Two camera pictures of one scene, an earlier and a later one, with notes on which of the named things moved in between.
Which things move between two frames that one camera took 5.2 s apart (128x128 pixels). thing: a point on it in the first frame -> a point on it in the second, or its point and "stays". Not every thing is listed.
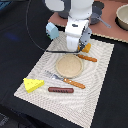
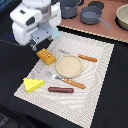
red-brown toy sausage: [53, 89] stays
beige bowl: [121, 17] stays
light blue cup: [52, 30] stays
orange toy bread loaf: [86, 49] -> [46, 56]
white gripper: [78, 34] -> [35, 23]
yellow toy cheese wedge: [32, 84] stays
